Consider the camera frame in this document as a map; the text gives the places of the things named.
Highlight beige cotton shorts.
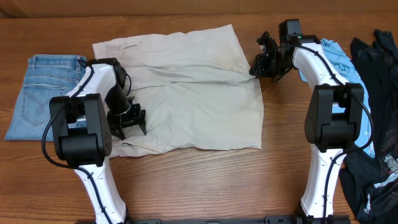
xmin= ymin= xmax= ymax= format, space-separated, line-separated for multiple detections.
xmin=93 ymin=25 xmax=264 ymax=157

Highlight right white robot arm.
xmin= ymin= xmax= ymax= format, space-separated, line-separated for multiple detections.
xmin=249 ymin=32 xmax=365 ymax=223

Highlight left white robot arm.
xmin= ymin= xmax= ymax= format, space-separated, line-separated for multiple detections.
xmin=45 ymin=58 xmax=147 ymax=223

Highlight light blue shirt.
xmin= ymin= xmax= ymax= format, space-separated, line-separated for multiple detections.
xmin=298 ymin=38 xmax=376 ymax=159

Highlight folded light blue jeans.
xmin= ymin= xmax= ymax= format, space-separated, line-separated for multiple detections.
xmin=4 ymin=54 xmax=87 ymax=141

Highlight dark navy garment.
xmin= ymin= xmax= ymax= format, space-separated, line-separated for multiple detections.
xmin=340 ymin=29 xmax=397 ymax=223

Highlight black aluminium frame rail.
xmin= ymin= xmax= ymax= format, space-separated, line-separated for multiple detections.
xmin=124 ymin=214 xmax=352 ymax=224

